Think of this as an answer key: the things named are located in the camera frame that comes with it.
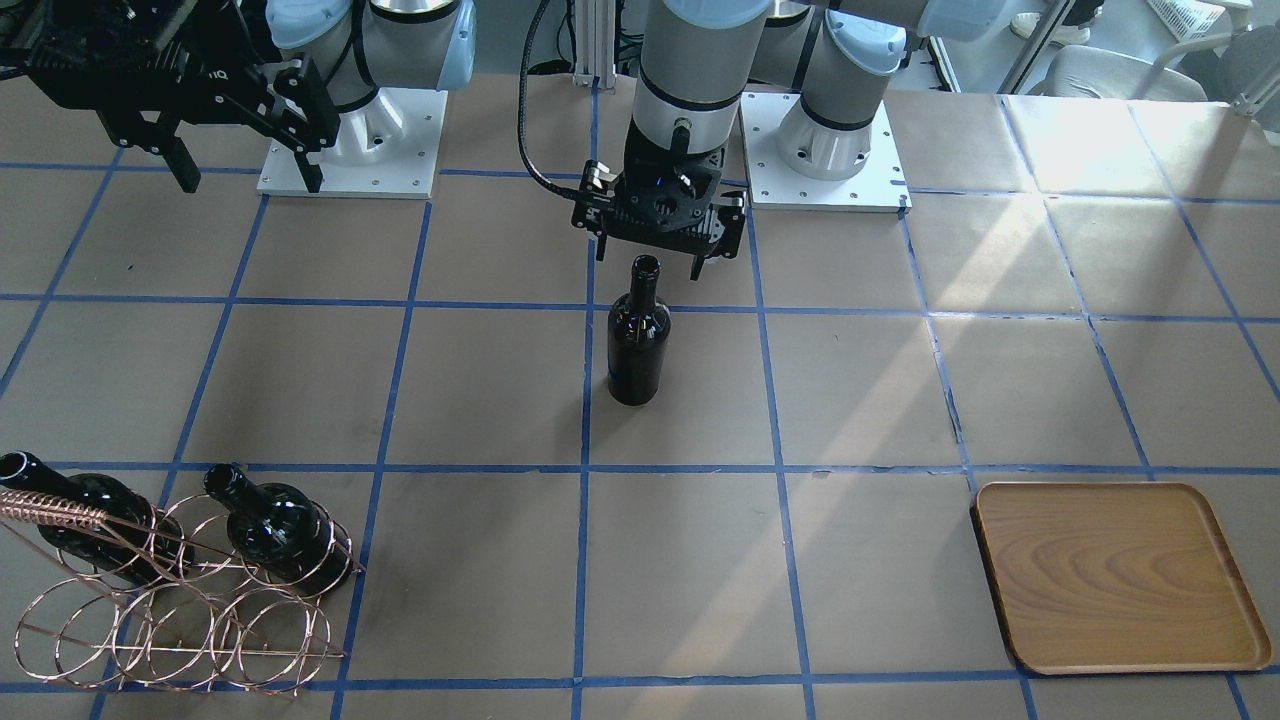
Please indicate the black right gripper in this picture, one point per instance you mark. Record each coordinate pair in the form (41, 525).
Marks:
(92, 72)

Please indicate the wooden serving tray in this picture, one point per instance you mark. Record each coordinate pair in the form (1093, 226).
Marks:
(1129, 577)

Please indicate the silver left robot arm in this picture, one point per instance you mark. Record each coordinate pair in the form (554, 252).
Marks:
(700, 57)

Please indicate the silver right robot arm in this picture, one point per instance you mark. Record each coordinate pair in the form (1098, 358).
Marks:
(351, 94)

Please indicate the copper wire bottle basket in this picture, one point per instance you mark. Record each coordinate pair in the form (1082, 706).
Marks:
(219, 624)

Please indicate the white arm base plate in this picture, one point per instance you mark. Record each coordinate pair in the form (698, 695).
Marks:
(388, 148)
(796, 164)

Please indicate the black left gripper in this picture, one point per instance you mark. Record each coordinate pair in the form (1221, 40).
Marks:
(598, 176)

